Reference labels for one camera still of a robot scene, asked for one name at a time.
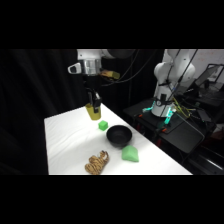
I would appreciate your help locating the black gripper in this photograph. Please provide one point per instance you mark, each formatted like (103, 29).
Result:
(91, 82)

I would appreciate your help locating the yellow cup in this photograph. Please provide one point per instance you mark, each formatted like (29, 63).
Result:
(93, 115)

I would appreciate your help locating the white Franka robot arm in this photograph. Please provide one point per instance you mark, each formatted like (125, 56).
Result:
(173, 73)

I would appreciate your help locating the black bowl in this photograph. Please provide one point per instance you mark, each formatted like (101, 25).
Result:
(119, 136)

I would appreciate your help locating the green cube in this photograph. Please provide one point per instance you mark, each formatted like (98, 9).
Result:
(103, 125)

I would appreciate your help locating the black curtain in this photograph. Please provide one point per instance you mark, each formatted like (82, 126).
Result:
(36, 90)

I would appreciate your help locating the tiger striped plush toy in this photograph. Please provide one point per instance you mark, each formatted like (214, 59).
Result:
(96, 164)

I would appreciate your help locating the green bean bag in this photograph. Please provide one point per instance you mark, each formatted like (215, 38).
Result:
(130, 154)

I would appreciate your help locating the black laptop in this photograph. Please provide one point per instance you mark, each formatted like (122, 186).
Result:
(208, 78)

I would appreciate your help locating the yellowish wrist mount plate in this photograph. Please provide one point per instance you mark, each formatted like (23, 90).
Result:
(110, 74)

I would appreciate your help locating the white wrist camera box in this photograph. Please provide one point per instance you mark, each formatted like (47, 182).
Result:
(74, 68)

